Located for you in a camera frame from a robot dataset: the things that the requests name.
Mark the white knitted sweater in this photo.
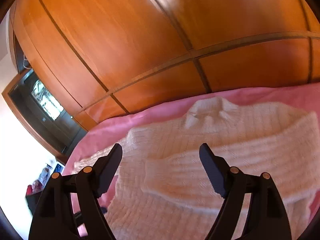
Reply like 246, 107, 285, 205
73, 96, 320, 240

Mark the pink bedspread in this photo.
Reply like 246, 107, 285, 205
61, 81, 320, 240

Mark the orange wooden wardrobe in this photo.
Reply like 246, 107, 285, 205
10, 0, 319, 130

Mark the dark wood-framed door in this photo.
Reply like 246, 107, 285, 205
2, 69, 87, 164

